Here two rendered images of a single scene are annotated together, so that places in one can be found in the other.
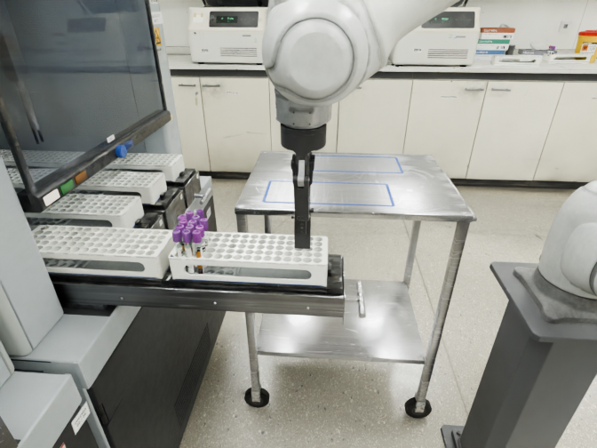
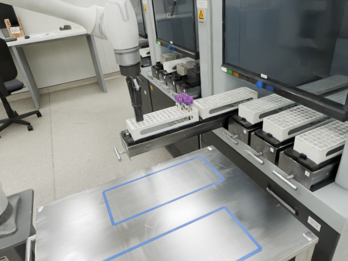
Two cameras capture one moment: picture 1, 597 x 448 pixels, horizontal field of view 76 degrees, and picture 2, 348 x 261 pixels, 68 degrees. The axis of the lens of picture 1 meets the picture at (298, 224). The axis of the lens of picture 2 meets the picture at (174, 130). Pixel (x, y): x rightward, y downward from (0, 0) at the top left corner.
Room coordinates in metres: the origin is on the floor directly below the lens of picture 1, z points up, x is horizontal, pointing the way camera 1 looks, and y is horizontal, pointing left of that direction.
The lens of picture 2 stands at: (1.52, -0.29, 1.35)
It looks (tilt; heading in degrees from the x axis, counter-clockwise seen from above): 30 degrees down; 154
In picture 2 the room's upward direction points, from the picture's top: 6 degrees counter-clockwise
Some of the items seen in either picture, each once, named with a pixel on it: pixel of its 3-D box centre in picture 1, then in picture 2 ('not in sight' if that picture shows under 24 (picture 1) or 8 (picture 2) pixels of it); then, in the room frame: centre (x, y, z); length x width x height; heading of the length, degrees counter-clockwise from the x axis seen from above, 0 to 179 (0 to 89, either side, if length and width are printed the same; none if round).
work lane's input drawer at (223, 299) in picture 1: (188, 277); (192, 124); (0.64, 0.23, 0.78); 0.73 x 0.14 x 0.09; 86
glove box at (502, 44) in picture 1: (489, 44); not in sight; (3.27, -1.48, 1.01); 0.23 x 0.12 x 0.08; 85
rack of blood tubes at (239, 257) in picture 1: (251, 260); (163, 121); (0.63, 0.09, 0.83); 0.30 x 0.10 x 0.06; 86
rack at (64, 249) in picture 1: (98, 252); (225, 103); (0.65, 0.41, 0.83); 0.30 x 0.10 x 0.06; 86
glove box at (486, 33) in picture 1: (496, 31); not in sight; (3.26, -1.51, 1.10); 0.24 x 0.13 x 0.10; 84
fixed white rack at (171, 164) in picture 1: (132, 168); (337, 138); (1.12, 0.51, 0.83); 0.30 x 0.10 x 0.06; 86
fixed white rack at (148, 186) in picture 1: (107, 188); (301, 120); (0.97, 0.53, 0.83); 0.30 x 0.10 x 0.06; 86
